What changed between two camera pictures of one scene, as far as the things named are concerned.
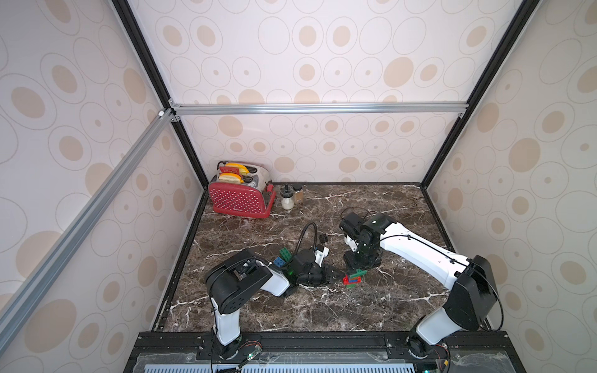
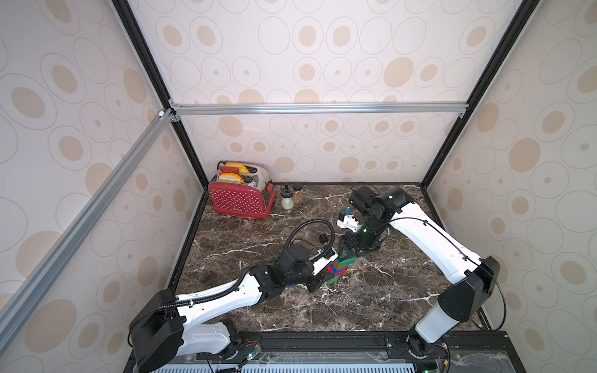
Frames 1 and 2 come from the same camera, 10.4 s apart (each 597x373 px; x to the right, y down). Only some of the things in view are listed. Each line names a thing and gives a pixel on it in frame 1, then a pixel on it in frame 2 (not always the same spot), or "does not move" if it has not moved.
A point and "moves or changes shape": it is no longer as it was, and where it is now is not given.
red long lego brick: (346, 280) to (329, 269)
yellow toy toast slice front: (230, 177) does not move
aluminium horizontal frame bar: (315, 108) does not move
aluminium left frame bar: (16, 309) does not move
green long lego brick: (359, 272) moves or changes shape
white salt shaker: (288, 201) does not move
